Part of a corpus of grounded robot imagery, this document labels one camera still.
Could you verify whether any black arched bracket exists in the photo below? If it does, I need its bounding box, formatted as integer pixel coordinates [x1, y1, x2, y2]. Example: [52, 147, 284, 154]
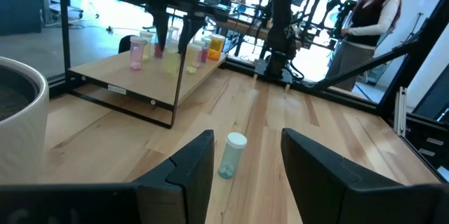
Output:
[118, 34, 136, 55]

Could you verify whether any black aluminium table frame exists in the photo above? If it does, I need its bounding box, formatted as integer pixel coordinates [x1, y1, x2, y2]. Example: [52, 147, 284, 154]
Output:
[224, 0, 449, 183]

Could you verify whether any person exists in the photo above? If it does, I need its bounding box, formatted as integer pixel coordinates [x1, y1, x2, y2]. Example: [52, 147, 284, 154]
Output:
[324, 0, 403, 91]

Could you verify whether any small yellow medicine bottle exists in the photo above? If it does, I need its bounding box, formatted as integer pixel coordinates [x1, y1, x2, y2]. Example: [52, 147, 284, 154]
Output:
[139, 30, 154, 62]
[162, 51, 180, 77]

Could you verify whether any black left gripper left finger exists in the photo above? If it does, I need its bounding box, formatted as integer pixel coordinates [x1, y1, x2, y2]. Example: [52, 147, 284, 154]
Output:
[135, 129, 215, 224]

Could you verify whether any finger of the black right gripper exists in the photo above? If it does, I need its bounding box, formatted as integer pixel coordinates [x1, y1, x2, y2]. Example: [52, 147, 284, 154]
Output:
[150, 5, 170, 52]
[177, 13, 208, 55]

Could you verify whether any silver aluminium extrusion bar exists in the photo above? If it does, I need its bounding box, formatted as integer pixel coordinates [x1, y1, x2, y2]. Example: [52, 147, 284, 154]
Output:
[394, 86, 408, 138]

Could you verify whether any white plant pot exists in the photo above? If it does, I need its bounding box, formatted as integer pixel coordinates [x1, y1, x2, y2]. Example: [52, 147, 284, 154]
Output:
[0, 56, 50, 185]

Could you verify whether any dark gray cabinet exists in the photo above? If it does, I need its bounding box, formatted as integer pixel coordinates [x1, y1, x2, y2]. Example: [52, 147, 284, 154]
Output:
[0, 0, 43, 37]

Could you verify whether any pink medicine bottle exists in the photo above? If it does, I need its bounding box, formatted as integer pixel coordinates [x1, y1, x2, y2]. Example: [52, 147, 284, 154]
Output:
[129, 36, 147, 72]

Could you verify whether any wooden shelf with black frame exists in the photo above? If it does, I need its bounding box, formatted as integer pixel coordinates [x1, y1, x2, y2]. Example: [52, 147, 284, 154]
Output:
[58, 0, 228, 129]

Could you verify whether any black camera on stand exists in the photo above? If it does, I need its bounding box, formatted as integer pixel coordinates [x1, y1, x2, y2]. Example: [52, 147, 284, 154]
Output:
[328, 0, 358, 41]

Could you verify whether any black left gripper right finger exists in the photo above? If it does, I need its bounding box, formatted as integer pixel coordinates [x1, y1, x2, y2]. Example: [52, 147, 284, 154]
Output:
[280, 128, 449, 224]

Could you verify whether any large orange medicine bottle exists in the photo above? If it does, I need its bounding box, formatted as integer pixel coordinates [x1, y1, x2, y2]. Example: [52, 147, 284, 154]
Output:
[208, 33, 227, 61]

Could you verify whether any large yellow medicine bottle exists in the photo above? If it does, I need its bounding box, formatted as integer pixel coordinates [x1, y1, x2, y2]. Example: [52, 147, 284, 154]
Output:
[185, 43, 203, 74]

